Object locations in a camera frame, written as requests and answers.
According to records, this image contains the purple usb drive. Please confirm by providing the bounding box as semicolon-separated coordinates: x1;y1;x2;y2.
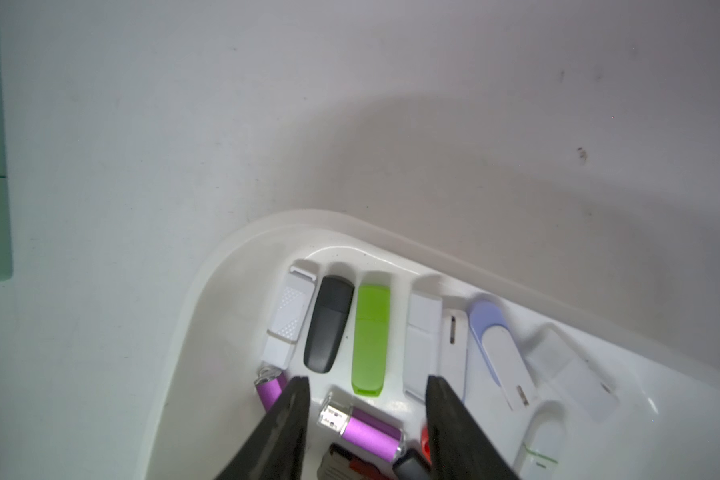
254;365;288;411
318;401;405;463

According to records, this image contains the white textured usb drive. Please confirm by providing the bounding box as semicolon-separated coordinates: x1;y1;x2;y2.
262;265;317;370

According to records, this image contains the red swivel usb drive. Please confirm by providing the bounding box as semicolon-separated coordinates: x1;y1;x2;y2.
317;444;388;480

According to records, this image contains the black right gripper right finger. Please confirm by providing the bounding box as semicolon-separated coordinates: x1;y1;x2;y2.
425;375;519;480

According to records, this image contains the white storage box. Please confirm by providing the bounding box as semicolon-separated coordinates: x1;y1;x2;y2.
137;210;720;479

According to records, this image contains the dark grey usb drive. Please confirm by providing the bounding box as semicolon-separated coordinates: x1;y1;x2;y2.
392;450;431;480

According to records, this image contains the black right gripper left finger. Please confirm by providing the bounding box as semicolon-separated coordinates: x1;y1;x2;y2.
217;377;311;479

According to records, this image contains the lilac white usb drive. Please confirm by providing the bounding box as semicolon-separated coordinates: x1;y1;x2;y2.
439;309;470;401

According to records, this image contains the lilac white swivel usb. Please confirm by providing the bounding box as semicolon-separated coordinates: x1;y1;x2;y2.
467;299;538;411

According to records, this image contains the black usb drive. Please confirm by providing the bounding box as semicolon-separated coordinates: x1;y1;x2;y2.
303;275;355;373

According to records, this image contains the red usb stick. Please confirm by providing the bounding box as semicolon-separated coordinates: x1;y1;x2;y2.
420;425;432;464

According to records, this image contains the white usb drive green stripe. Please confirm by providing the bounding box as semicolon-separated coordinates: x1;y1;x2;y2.
513;411;566;480

